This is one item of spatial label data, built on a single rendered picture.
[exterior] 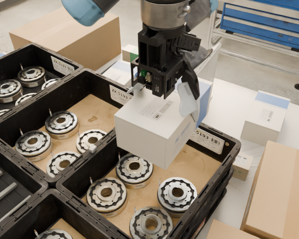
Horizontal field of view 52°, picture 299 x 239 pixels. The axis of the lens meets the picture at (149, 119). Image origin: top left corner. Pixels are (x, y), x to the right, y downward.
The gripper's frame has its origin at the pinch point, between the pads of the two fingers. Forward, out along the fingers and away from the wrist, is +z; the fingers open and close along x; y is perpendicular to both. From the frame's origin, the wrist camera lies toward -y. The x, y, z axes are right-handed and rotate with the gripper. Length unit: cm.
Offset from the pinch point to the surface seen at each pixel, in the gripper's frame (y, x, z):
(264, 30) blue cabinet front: -195, -20, 72
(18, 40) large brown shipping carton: -28, -89, 23
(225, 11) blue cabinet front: -195, -53, 65
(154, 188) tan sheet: 2.4, -1.2, 27.9
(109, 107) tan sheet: -17.8, -31.8, 28.1
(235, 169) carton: -22.8, 14.1, 36.7
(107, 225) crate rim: 21.2, -1.4, 17.8
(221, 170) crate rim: -5.1, 13.4, 17.9
